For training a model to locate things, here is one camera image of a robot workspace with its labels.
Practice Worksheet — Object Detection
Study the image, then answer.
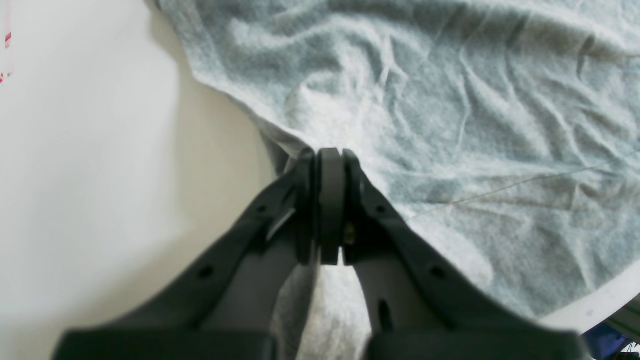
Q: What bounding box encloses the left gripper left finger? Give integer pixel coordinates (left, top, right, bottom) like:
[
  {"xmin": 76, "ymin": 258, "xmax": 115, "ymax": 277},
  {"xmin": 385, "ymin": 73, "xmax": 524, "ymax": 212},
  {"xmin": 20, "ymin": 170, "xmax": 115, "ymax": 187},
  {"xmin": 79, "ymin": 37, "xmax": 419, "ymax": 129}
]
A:
[{"xmin": 53, "ymin": 149, "xmax": 317, "ymax": 360}]

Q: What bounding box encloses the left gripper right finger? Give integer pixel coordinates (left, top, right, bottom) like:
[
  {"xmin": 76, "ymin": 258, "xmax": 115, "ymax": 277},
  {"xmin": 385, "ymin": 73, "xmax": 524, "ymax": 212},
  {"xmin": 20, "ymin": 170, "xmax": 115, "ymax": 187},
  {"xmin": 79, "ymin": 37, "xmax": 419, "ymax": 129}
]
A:
[{"xmin": 342, "ymin": 150, "xmax": 588, "ymax": 360}]

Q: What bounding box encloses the grey Hugging Face t-shirt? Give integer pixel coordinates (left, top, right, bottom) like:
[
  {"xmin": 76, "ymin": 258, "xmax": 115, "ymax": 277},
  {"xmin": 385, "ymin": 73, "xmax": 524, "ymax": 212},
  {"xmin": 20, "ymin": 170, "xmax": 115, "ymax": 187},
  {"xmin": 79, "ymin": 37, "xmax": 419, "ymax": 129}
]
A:
[{"xmin": 150, "ymin": 0, "xmax": 640, "ymax": 360}]

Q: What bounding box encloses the red tape rectangle marking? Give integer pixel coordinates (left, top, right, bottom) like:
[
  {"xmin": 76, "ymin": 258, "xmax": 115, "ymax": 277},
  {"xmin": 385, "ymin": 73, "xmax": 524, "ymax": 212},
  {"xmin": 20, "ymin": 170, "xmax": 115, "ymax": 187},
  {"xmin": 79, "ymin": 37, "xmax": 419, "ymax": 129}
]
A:
[{"xmin": 0, "ymin": 0, "xmax": 14, "ymax": 84}]

